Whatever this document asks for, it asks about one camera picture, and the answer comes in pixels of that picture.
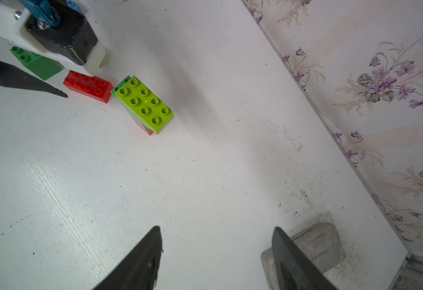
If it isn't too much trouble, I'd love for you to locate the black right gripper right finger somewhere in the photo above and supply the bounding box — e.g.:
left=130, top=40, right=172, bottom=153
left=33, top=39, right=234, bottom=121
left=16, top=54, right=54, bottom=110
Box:
left=272, top=227, right=337, bottom=290

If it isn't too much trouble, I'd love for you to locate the grey eraser block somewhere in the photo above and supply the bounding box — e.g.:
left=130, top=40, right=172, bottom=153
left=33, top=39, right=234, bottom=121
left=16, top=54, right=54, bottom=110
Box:
left=261, top=222, right=345, bottom=290

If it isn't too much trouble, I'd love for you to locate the green long lego brick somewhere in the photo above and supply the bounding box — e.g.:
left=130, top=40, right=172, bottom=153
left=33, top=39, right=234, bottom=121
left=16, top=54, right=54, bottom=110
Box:
left=111, top=76, right=131, bottom=96

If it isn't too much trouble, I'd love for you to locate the red long lego brick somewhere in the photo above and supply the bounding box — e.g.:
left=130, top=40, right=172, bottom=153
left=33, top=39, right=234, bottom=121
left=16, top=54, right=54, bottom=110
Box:
left=63, top=71, right=114, bottom=103

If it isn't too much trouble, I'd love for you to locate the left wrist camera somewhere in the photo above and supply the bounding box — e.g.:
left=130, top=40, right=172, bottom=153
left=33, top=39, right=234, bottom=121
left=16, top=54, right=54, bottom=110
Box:
left=14, top=1, right=106, bottom=76

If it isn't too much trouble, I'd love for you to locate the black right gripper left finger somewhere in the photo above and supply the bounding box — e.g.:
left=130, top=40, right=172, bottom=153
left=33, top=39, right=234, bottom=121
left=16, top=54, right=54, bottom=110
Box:
left=95, top=226, right=163, bottom=290

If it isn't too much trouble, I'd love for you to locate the green square lego brick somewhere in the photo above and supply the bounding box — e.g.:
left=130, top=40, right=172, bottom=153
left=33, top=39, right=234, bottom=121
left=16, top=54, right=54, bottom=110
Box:
left=10, top=46, right=62, bottom=80

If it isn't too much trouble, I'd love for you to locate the red square lego brick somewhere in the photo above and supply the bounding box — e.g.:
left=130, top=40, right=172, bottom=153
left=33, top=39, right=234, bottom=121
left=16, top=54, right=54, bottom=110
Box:
left=139, top=123, right=153, bottom=135

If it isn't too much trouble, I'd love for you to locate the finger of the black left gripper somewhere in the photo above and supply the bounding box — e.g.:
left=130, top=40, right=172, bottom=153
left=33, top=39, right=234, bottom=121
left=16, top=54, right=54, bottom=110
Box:
left=0, top=61, right=68, bottom=98

